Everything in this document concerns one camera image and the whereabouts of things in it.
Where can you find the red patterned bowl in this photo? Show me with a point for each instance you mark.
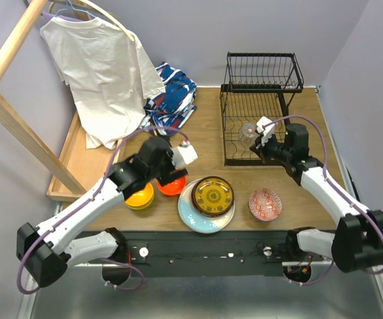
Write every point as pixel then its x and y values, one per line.
pixel 265 205

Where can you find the green bowl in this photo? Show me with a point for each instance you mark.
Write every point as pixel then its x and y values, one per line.
pixel 138 205

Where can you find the wooden clothes rack frame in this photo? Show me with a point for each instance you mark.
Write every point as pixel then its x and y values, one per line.
pixel 35 107

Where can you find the yellow patterned dark-rimmed plate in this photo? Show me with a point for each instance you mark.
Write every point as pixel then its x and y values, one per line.
pixel 212 196

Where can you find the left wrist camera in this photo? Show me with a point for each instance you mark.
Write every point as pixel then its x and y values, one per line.
pixel 183 154

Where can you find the white t-shirt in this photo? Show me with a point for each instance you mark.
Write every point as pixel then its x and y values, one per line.
pixel 109 75

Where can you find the blue patterned cloth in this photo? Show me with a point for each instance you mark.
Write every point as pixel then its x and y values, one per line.
pixel 174 107

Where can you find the aluminium rail frame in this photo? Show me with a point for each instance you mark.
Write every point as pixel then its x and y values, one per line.
pixel 95 290

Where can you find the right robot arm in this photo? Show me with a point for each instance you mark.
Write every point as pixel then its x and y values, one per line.
pixel 357 243

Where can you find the orange-red bowl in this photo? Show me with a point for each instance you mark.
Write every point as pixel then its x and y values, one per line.
pixel 173 188

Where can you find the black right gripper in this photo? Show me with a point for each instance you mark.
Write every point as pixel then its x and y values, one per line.
pixel 254 147

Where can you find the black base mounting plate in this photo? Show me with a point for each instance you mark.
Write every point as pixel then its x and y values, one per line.
pixel 226 253

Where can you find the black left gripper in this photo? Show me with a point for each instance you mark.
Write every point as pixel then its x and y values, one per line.
pixel 172 176

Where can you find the yellow bowl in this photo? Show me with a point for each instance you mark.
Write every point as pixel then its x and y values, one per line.
pixel 145 194

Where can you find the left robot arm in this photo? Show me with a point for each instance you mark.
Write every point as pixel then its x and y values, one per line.
pixel 47 250

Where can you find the clear faceted drinking glass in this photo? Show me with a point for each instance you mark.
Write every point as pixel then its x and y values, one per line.
pixel 247 133

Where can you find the wooden tray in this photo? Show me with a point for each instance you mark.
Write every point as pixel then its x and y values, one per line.
pixel 86 165

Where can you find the white and blue plate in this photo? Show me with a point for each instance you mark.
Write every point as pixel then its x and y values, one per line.
pixel 197 221

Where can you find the black wire dish rack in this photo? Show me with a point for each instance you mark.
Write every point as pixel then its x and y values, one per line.
pixel 255 85

